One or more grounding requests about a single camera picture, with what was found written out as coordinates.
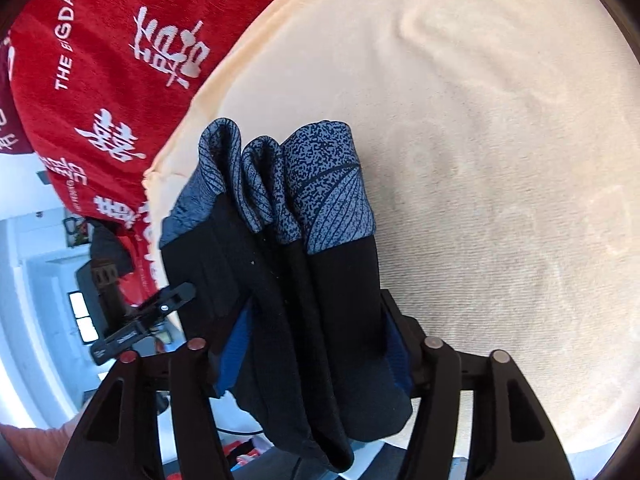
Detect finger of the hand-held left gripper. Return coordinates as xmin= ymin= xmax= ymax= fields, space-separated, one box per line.
xmin=91 ymin=282 xmax=196 ymax=366

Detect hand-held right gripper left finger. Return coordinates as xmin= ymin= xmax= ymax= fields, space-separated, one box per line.
xmin=54 ymin=307 xmax=251 ymax=480

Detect person's left forearm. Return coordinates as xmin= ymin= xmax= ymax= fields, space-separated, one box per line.
xmin=0 ymin=412 xmax=83 ymax=463

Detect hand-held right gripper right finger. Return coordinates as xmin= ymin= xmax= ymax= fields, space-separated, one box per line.
xmin=380 ymin=289 xmax=576 ymax=480

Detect black pants with blue waistband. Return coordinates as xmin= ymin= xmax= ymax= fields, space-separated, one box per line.
xmin=159 ymin=117 xmax=415 ymax=473

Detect cream blanket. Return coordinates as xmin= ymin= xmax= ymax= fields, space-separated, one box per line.
xmin=142 ymin=0 xmax=633 ymax=466

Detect red printed blanket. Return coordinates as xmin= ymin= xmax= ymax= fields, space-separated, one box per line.
xmin=7 ymin=0 xmax=321 ymax=306

